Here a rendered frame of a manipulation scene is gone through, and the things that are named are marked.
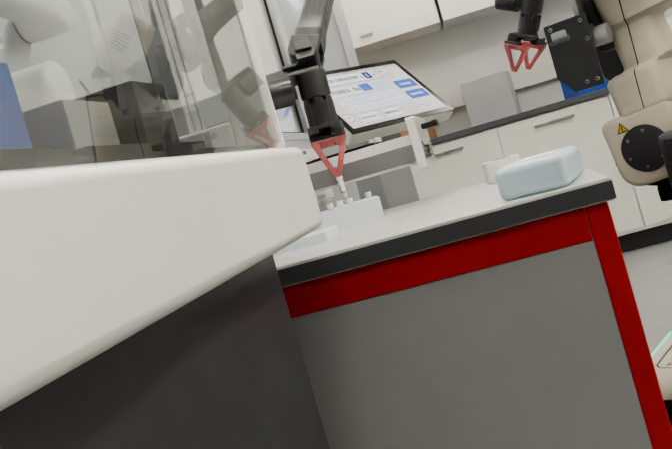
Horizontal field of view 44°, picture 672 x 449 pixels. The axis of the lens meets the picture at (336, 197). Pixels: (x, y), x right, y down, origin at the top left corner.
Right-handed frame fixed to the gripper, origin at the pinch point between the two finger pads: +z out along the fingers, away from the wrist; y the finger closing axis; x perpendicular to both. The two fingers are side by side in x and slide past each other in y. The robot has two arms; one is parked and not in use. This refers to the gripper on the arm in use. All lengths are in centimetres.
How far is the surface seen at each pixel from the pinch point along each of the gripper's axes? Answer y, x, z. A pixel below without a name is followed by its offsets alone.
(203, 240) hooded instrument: 96, -12, 3
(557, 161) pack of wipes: 51, 27, 7
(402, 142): -10.3, 14.5, -2.5
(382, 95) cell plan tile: -120, 23, -22
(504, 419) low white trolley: 48, 12, 38
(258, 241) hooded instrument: 83, -10, 5
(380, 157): -11.1, 9.5, -0.8
